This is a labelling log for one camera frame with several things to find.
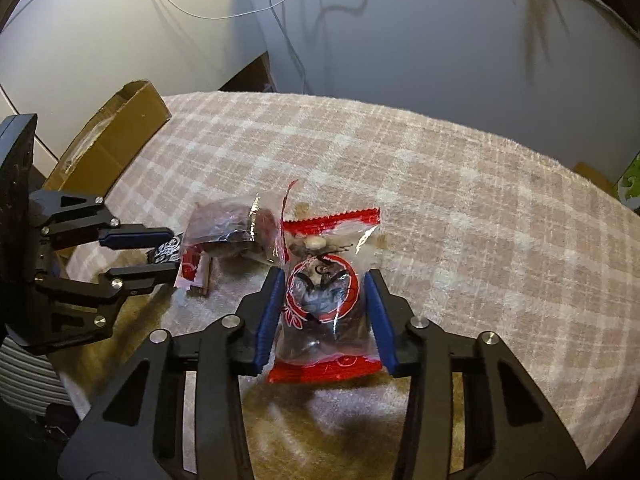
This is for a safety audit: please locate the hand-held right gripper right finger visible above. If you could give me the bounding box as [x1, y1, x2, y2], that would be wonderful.
[364, 269, 588, 480]

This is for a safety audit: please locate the cardboard box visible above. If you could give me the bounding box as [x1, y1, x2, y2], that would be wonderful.
[42, 80, 173, 201]

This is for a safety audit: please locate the red clear snack packet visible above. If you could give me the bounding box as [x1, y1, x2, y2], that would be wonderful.
[173, 180, 299, 288]
[267, 207, 398, 385]

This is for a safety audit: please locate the green patterned bag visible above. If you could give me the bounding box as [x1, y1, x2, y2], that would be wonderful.
[615, 150, 640, 206]

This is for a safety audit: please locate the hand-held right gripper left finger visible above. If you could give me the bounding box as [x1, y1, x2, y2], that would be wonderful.
[57, 267, 286, 480]

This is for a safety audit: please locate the black patterned snack packet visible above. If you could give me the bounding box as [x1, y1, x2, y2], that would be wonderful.
[149, 232, 185, 266]

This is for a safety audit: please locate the white cable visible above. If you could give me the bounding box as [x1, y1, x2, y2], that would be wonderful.
[135, 0, 308, 96]

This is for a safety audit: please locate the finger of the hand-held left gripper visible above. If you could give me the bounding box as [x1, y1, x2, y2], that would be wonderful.
[30, 190, 174, 252]
[9, 261, 181, 357]

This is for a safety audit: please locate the small brown snack bar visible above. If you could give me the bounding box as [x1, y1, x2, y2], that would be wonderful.
[187, 260, 213, 299]

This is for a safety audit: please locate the pink plaid tablecloth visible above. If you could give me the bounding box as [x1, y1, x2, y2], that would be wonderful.
[60, 91, 640, 480]

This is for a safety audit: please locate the grey striped cloth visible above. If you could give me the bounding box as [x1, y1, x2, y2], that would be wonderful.
[0, 335, 71, 418]

